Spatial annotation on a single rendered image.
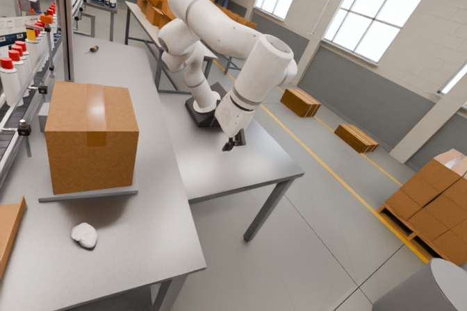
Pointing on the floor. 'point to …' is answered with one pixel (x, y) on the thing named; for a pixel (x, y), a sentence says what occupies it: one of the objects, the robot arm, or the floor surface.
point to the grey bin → (428, 290)
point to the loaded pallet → (434, 207)
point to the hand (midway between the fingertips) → (221, 136)
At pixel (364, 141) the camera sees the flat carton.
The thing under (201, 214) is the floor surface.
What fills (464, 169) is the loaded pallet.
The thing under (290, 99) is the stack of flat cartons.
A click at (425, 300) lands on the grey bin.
